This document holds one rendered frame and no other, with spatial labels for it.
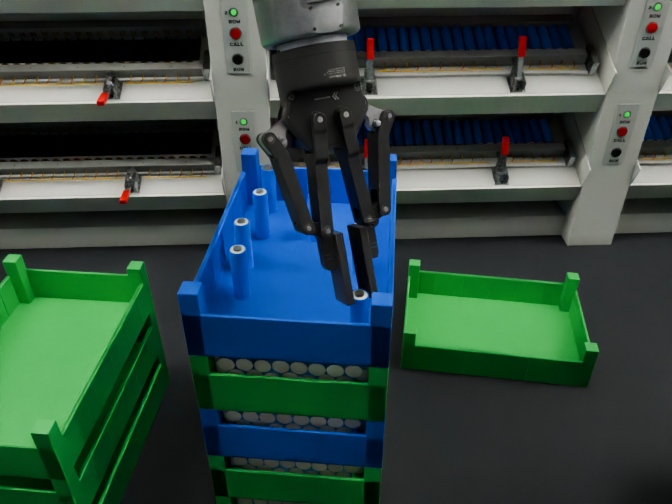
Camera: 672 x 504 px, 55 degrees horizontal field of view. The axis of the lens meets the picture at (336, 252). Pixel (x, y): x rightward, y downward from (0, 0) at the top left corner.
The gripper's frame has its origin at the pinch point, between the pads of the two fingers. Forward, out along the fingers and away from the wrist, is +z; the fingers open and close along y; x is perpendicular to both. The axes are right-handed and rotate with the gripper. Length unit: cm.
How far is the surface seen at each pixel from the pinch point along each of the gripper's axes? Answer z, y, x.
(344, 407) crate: 15.4, -2.4, 2.8
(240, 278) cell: 1.1, -8.6, 10.7
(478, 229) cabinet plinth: 16, 53, 58
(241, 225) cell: -3.9, -6.5, 13.9
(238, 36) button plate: -29, 8, 52
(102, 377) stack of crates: 12.1, -24.9, 25.0
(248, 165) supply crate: -9.4, -1.3, 26.2
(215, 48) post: -28, 5, 55
